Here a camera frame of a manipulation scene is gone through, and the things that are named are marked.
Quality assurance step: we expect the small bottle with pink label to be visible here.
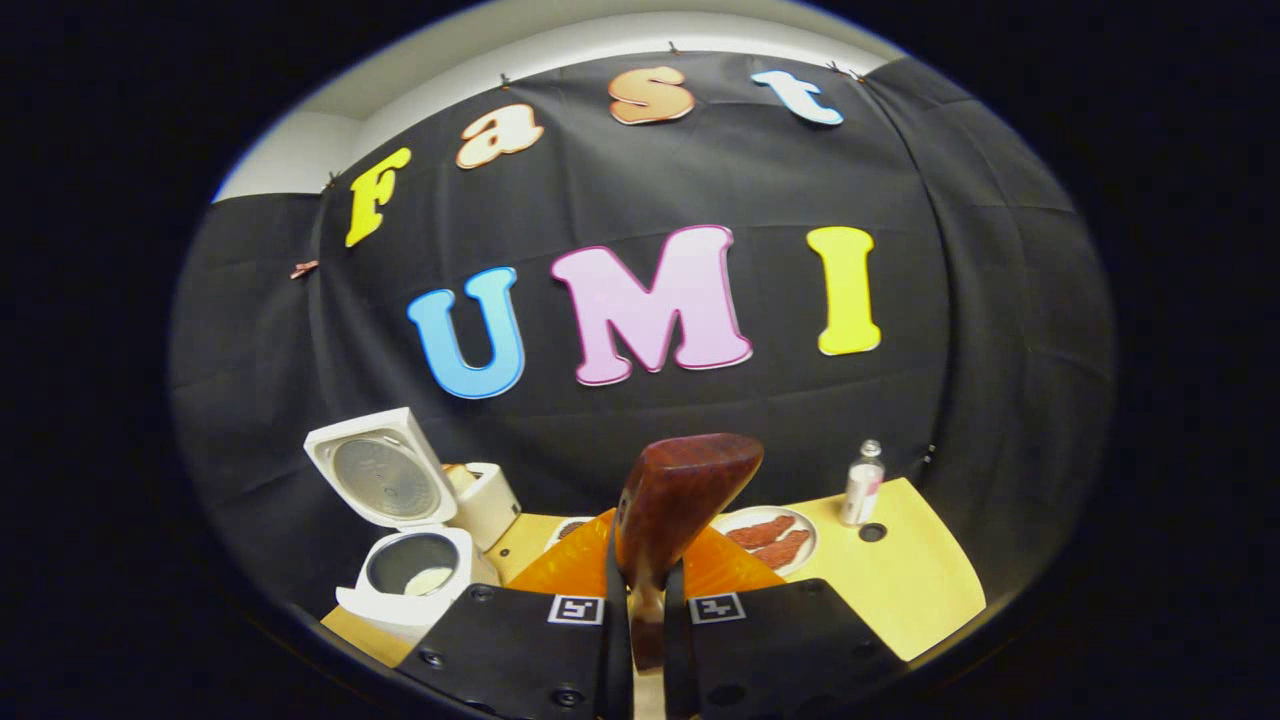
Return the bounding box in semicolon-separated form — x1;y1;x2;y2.
840;439;886;527

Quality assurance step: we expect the white round plate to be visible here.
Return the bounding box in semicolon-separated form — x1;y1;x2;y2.
712;506;818;577

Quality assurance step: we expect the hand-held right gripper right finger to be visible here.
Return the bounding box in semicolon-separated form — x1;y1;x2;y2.
662;525;906;720

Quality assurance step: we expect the white rice cooker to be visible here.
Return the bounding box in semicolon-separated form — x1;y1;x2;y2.
304;407;501;641

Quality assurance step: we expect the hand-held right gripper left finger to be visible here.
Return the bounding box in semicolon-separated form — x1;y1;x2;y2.
395;510;633;720

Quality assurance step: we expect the red sausage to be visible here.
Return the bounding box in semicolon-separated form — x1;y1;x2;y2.
727;515;798;548
752;530;812;571

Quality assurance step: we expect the white toaster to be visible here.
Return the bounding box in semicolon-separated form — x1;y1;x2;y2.
445;462;522;553

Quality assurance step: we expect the brown wooden spoon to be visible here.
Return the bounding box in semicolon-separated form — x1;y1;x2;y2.
613;433;765;671

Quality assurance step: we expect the black backdrop cloth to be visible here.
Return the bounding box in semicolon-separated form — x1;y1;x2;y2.
168;50;1116;621

